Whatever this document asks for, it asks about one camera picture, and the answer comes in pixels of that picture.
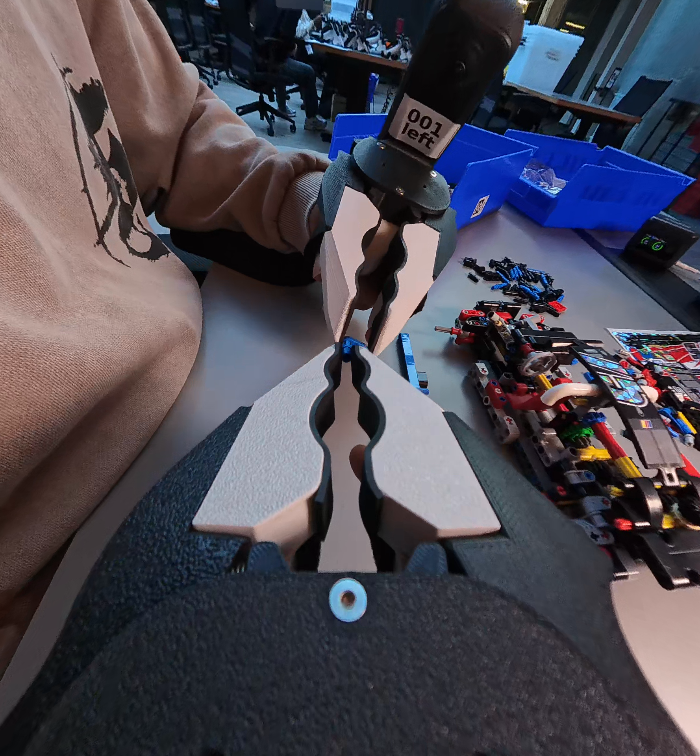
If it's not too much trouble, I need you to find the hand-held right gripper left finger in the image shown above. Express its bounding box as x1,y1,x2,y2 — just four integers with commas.
192,344,344,572

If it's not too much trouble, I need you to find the clear bag of lego parts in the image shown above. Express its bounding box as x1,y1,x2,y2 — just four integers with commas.
519,159,569,194

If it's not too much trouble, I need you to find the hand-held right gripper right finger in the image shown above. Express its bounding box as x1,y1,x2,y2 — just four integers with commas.
352,346,502,574

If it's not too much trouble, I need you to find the blue storage bin with tag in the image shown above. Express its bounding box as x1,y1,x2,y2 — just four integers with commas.
328,111,535,230

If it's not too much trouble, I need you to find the person's left hand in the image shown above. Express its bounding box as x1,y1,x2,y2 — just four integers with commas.
313,220,402,311

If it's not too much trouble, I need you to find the person's left forearm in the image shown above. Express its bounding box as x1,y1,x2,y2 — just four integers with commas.
154,61,334,256

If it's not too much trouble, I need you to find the black device with green display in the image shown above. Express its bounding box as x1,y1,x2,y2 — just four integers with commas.
623,215,700,272

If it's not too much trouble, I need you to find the shiny sticker sheet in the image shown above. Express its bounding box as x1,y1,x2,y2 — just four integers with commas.
606,327,700,463

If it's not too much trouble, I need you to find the row of black office chairs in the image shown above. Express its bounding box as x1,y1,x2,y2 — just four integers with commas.
148,0,299,138

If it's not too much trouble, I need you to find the wooden workbench with parts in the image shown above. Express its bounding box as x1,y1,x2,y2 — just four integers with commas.
296,11,414,73

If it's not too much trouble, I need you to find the long blue lego beam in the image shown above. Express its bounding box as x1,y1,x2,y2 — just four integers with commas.
398,332,431,396

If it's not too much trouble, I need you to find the long wooden desk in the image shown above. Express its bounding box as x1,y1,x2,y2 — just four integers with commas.
502,81,644,129

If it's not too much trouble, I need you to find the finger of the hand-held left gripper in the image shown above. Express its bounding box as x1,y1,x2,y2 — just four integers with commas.
319,188,387,346
365,221,443,355

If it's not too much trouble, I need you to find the pile of black blue pins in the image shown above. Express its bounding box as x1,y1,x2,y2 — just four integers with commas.
461,255,567,318

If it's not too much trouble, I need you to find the black mesh office chair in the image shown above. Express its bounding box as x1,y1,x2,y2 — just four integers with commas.
591,75,674,150

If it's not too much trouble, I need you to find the partly built lego car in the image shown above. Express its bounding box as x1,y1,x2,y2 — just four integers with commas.
435,299,700,593

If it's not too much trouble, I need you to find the white plastic storage box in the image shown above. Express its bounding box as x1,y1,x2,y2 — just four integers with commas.
505,23,586,95

